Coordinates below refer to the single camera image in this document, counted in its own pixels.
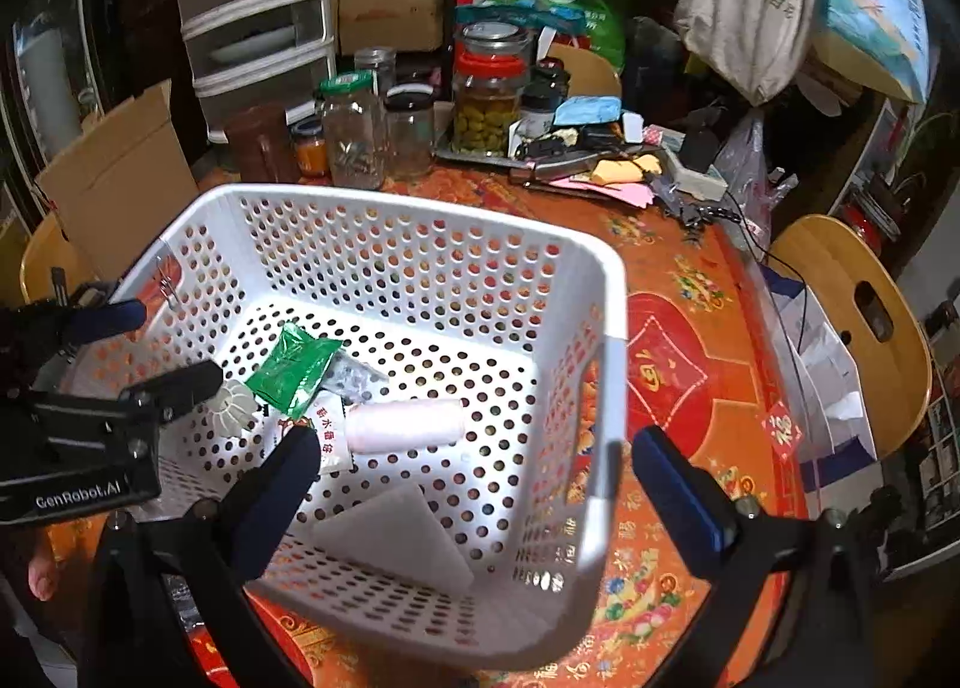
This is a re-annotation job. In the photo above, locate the yellow cloth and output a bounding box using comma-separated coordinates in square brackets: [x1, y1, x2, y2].
[591, 155, 665, 185]

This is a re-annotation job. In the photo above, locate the white paper bag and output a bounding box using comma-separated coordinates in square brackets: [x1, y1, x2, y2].
[757, 260, 878, 464]

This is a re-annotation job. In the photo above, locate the black-lid glass jar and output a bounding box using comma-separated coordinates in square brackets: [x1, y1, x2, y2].
[384, 88, 436, 181]

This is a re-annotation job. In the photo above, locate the small empty glass jar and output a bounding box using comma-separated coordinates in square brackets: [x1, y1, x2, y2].
[354, 47, 397, 97]

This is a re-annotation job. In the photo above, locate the white cloth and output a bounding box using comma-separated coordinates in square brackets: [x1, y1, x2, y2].
[289, 482, 475, 595]

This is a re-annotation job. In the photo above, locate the brown lidded jar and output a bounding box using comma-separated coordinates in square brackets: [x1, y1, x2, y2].
[225, 104, 299, 185]

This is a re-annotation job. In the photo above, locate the open cardboard box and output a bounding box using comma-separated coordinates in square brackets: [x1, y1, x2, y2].
[34, 79, 202, 284]

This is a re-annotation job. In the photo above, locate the small white packet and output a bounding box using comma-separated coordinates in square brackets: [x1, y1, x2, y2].
[255, 399, 355, 473]

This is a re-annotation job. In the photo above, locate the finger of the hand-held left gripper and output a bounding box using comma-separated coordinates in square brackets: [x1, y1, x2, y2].
[0, 283, 149, 389]
[120, 360, 226, 428]

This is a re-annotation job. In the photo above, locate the metal-lid glass jar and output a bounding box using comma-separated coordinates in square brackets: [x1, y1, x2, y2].
[461, 20, 532, 63]

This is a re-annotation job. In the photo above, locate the white ribbed ball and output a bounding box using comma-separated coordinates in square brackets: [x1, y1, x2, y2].
[196, 380, 260, 434]

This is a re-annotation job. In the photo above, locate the clear plastic zip bag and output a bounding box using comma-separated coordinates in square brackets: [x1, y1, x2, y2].
[322, 350, 391, 404]

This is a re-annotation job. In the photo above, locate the green-lid glass jar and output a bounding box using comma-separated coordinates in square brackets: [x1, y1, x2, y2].
[319, 71, 385, 190]

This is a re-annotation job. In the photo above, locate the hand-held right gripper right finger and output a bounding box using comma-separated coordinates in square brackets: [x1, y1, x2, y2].
[632, 425, 878, 688]

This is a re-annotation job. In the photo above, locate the blue face mask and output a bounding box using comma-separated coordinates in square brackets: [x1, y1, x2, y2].
[553, 94, 623, 130]

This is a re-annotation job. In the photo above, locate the cluttered storage shelf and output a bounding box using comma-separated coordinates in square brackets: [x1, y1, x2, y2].
[892, 388, 960, 576]

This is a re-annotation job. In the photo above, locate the small orange jar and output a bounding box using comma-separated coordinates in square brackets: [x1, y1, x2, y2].
[291, 119, 329, 178]

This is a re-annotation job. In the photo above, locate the closed cardboard box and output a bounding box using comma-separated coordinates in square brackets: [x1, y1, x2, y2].
[334, 0, 445, 55]

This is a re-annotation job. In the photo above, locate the red-lid pickle jar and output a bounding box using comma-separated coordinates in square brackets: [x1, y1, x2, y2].
[450, 50, 524, 157]

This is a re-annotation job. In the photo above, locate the white pink towel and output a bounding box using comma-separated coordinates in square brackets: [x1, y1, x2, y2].
[345, 399, 466, 455]

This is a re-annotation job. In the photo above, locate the white perforated plastic basket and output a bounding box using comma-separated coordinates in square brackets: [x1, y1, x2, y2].
[56, 183, 629, 672]

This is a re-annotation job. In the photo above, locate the wooden chair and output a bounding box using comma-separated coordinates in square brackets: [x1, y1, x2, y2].
[19, 212, 83, 307]
[544, 43, 623, 97]
[769, 214, 933, 464]

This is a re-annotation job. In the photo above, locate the pink paper sheet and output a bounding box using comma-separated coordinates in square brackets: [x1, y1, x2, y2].
[551, 179, 657, 209]

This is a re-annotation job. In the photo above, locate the green foil packet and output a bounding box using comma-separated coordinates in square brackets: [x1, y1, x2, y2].
[246, 323, 344, 421]

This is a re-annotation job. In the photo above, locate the beige canvas tote bag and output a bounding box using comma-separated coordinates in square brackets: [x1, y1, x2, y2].
[673, 0, 822, 106]

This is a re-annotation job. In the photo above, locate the person's left hand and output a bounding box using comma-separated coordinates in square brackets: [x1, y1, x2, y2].
[25, 523, 91, 603]

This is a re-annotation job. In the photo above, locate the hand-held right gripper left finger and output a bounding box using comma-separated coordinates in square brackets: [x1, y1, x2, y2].
[79, 424, 323, 688]

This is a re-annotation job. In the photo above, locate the blue printed paper bag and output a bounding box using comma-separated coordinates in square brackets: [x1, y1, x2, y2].
[810, 0, 931, 104]

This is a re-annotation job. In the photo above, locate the small black-lid bottle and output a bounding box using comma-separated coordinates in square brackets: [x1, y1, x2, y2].
[520, 84, 560, 138]

